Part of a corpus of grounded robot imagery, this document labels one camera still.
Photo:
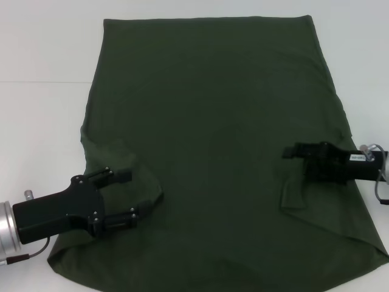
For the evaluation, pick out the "silver connector post right gripper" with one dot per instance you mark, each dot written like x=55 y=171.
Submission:
x=364 y=149

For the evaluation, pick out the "silver connector post left gripper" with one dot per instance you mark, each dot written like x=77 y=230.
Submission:
x=28 y=195

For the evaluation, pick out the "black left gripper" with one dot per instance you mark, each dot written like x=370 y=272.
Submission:
x=51 y=210

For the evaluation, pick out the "dark green shirt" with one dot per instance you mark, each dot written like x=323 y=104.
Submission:
x=212 y=106

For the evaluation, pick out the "silver connector post gripper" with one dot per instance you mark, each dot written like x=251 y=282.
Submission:
x=28 y=195
x=364 y=149

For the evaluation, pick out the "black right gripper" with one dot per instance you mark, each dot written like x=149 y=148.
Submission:
x=361 y=168

